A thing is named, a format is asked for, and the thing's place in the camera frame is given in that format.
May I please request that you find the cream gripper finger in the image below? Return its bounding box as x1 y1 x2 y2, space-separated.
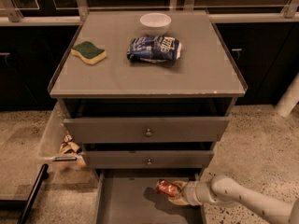
168 195 189 206
173 180 187 191

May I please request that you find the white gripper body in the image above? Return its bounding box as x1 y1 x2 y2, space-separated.
182 181 215 205

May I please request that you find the red coke can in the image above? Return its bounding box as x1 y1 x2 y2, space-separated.
156 179 181 198

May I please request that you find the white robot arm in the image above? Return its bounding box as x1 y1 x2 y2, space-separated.
166 175 299 224

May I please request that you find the grey bottom drawer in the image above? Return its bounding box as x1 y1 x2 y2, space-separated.
94 169 205 224

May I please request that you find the grey drawer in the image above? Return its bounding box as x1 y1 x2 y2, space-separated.
82 150 214 169
64 117 229 143
94 169 205 224

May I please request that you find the grey middle drawer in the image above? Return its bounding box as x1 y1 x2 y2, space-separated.
82 150 214 169

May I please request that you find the grey top drawer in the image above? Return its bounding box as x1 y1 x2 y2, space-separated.
64 117 229 143

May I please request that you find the grey drawer cabinet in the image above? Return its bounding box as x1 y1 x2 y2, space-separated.
47 10 249 224

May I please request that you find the crumpled snack wrapper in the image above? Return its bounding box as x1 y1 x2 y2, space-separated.
59 134 81 154

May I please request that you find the clear plastic bin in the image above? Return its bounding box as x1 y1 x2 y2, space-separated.
37 104 86 171

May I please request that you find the blue chip bag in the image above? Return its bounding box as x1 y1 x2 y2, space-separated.
127 35 182 63

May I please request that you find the black bar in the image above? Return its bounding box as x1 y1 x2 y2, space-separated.
17 164 49 224

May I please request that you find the green yellow sponge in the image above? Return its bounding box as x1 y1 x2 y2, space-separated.
71 41 107 65

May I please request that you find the white bowl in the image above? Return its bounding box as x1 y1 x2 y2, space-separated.
139 13 172 35

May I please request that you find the white post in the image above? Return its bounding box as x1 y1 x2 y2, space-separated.
275 72 299 117

